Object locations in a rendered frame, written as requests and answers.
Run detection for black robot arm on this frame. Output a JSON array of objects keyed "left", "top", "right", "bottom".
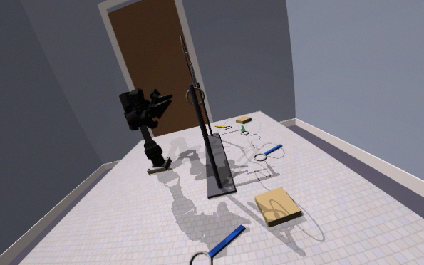
[{"left": 119, "top": 88, "right": 165, "bottom": 168}]

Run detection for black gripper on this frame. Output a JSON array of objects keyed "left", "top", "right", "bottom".
[{"left": 134, "top": 89, "right": 172, "bottom": 129}]

